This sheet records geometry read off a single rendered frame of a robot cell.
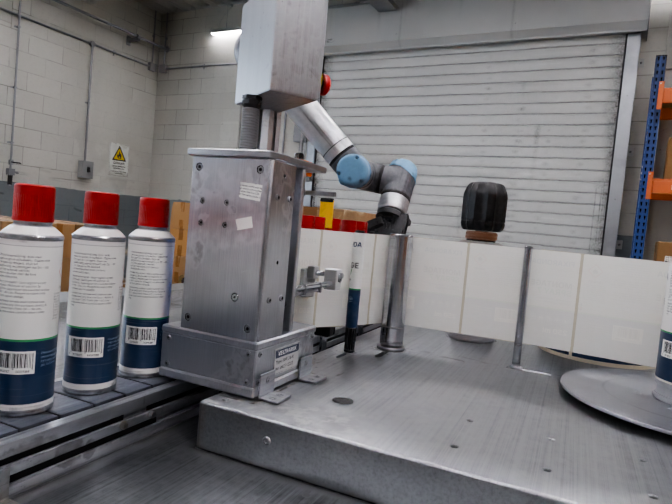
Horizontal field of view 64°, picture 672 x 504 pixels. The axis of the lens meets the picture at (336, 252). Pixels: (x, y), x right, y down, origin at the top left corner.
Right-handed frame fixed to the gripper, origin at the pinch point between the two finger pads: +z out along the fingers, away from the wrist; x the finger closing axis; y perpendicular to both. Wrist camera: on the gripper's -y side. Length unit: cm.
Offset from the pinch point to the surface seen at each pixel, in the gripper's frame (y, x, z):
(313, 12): 0, -55, -26
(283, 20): -3, -58, -21
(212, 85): -404, 301, -376
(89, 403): 4, -67, 45
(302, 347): 16, -51, 31
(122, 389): 3, -63, 42
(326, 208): -1.0, -26.5, -4.3
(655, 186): 92, 258, -218
